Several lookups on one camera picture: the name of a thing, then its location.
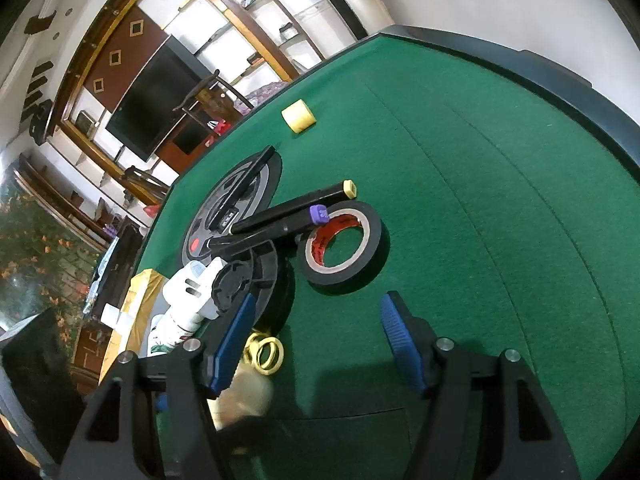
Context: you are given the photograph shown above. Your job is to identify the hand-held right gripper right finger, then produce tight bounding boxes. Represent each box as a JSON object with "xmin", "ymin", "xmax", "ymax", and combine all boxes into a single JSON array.
[{"xmin": 381, "ymin": 291, "xmax": 581, "ymax": 480}]

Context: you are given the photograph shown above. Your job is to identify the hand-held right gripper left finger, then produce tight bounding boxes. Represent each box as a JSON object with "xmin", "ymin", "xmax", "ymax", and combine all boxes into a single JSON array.
[{"xmin": 59, "ymin": 292, "xmax": 259, "ymax": 480}]

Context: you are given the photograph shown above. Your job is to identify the round grey wheel-pattern plate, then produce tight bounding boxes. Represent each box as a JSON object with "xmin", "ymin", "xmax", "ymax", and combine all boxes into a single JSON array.
[{"xmin": 180, "ymin": 147, "xmax": 284, "ymax": 272}]

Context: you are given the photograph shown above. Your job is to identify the black marker yellow cap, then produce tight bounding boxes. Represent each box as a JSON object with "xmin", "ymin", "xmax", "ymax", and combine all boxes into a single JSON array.
[{"xmin": 232, "ymin": 179, "xmax": 359, "ymax": 234}]

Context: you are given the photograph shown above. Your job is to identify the tan blurry object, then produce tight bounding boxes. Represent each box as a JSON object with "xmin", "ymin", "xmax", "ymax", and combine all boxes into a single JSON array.
[{"xmin": 209, "ymin": 365, "xmax": 274, "ymax": 432}]

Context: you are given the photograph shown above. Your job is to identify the cardboard box with yellow tape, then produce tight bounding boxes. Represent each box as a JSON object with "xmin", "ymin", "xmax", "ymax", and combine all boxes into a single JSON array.
[{"xmin": 99, "ymin": 268, "xmax": 167, "ymax": 382}]

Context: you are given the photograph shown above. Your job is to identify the black tape roll red core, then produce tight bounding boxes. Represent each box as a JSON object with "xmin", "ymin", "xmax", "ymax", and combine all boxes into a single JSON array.
[{"xmin": 297, "ymin": 200, "xmax": 384, "ymax": 295}]

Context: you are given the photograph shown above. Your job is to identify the black marker purple cap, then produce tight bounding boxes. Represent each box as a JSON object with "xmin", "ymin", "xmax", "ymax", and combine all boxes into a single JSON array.
[{"xmin": 209, "ymin": 204, "xmax": 329, "ymax": 257}]

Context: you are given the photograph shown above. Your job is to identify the brown wooden chair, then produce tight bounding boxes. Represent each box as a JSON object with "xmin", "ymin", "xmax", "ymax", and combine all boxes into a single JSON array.
[{"xmin": 121, "ymin": 164, "xmax": 172, "ymax": 207}]

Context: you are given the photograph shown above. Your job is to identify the long black pen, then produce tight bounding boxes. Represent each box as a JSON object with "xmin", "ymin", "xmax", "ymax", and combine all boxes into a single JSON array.
[{"xmin": 216, "ymin": 145, "xmax": 277, "ymax": 227}]

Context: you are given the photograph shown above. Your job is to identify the brown television cabinet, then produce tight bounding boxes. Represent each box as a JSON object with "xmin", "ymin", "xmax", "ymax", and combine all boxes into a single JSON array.
[{"xmin": 152, "ymin": 85, "xmax": 251, "ymax": 173}]

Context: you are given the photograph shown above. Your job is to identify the red bag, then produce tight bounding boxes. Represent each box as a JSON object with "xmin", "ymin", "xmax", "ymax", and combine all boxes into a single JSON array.
[{"xmin": 207, "ymin": 119, "xmax": 233, "ymax": 145}]

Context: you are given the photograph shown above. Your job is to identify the orange flowering plants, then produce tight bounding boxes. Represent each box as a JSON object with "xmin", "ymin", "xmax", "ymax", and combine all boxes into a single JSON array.
[{"xmin": 0, "ymin": 180, "xmax": 103, "ymax": 318}]

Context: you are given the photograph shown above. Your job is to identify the dark box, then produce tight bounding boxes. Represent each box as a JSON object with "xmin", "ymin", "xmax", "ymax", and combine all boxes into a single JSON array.
[{"xmin": 0, "ymin": 307, "xmax": 84, "ymax": 466}]

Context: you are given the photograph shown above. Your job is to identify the black flat television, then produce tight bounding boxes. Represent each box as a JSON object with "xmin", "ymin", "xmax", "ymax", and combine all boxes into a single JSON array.
[{"xmin": 106, "ymin": 35, "xmax": 209, "ymax": 162}]

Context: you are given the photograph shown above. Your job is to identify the black wooden chair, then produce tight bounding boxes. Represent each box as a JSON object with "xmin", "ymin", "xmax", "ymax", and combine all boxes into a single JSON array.
[{"xmin": 172, "ymin": 69, "xmax": 257, "ymax": 127}]

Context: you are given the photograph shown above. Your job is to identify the yellow tape roll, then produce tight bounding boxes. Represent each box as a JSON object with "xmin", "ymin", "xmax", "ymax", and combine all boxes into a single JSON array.
[{"xmin": 281, "ymin": 99, "xmax": 317, "ymax": 135}]

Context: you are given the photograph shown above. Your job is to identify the purple patterned cloth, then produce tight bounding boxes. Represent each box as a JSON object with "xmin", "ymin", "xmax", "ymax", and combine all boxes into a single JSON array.
[{"xmin": 246, "ymin": 81, "xmax": 290, "ymax": 109}]

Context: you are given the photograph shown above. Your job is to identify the yellow ring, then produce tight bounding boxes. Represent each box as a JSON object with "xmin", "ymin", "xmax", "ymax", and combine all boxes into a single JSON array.
[
  {"xmin": 256, "ymin": 336, "xmax": 285, "ymax": 375},
  {"xmin": 244, "ymin": 331, "xmax": 273, "ymax": 367}
]

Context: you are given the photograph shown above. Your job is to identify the wooden wall shelf unit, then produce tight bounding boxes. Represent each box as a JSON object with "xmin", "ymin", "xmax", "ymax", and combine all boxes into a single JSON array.
[{"xmin": 14, "ymin": 0, "xmax": 351, "ymax": 233}]

